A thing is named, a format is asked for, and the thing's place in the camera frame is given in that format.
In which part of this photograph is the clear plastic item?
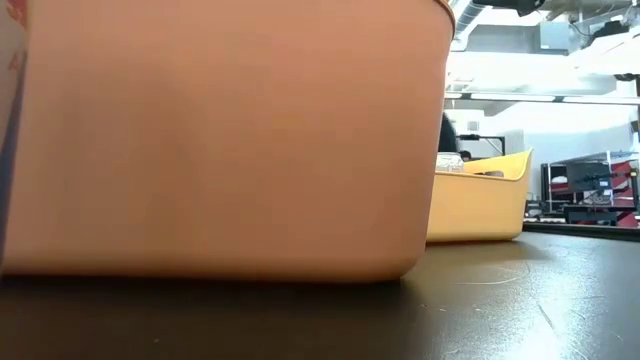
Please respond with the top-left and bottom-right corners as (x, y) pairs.
(434, 152), (465, 174)

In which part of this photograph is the long ceiling light bar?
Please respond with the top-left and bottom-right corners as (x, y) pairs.
(443, 91), (640, 106)

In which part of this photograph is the metal shelf with red bins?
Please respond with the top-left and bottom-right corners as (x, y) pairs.
(542, 149), (640, 229)

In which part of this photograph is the orange plastic bin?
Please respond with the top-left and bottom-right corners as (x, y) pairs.
(0, 0), (457, 284)

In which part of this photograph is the black computer monitor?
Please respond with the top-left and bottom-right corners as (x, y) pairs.
(566, 162), (612, 194)

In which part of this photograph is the black gantry frame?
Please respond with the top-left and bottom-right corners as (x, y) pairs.
(457, 133), (506, 156)

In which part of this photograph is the silver ceiling air duct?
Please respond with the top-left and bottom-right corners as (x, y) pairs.
(452, 0), (487, 51)

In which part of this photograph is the black desk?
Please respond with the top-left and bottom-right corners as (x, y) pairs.
(562, 204), (637, 227)

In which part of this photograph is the yellow plastic bin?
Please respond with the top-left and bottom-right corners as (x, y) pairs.
(425, 148), (535, 244)

